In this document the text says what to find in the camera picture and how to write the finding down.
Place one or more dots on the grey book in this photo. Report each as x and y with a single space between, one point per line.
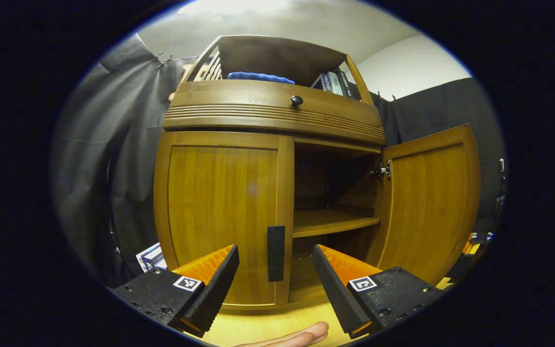
335 84

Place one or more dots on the white blue box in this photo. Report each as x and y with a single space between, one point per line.
152 256

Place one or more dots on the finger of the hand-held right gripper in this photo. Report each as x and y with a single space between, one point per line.
472 248

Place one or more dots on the blue white book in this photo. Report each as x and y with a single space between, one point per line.
322 83

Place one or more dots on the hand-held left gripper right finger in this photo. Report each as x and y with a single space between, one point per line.
336 294

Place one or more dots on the wooden shoe cabinet door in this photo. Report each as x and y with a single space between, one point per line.
427 202
219 207

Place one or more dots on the wooden double-door shoe cabinet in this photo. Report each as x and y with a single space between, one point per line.
277 58

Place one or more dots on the blue folded towel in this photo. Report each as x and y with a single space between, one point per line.
258 77

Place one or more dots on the dark book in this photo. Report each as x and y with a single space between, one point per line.
346 85

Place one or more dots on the person's foot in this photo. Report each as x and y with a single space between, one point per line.
297 337

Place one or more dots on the wooden cabinet shelf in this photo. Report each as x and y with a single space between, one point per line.
330 222

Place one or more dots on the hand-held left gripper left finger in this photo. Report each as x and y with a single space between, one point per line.
215 294

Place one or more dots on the metal door hinge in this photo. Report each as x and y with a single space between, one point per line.
382 170

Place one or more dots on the black round drawer knob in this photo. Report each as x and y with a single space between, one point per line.
297 100

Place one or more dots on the wooden cabinet drawer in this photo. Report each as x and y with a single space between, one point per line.
239 103

